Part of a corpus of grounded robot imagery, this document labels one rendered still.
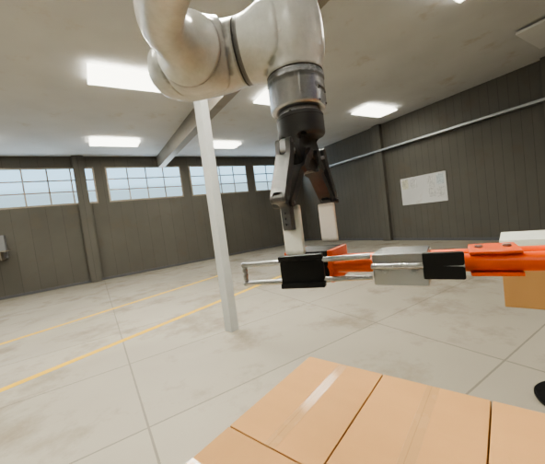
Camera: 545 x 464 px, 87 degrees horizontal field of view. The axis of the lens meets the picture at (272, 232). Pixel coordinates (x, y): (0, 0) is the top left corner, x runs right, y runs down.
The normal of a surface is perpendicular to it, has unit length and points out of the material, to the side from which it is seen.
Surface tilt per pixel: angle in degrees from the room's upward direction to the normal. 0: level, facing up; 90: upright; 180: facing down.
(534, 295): 90
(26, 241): 90
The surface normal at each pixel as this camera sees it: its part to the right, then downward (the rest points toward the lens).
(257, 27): -0.30, 0.14
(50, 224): 0.53, -0.03
